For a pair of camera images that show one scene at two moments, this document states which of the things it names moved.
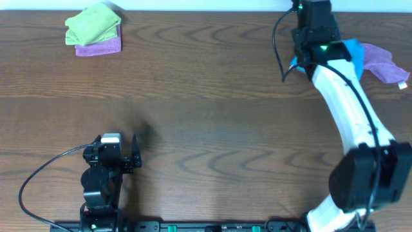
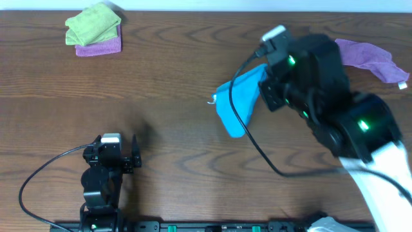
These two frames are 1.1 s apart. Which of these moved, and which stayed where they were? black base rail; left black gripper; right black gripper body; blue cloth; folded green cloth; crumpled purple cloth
Moved: right black gripper body; blue cloth
Stayed: crumpled purple cloth; left black gripper; black base rail; folded green cloth
